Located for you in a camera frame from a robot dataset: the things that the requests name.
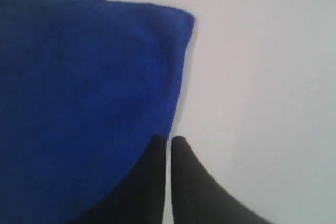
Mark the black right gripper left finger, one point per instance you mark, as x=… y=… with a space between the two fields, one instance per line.
x=140 y=196

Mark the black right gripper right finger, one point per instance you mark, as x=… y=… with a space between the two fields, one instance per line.
x=197 y=197

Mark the blue towel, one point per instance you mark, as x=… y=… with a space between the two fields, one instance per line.
x=85 y=84

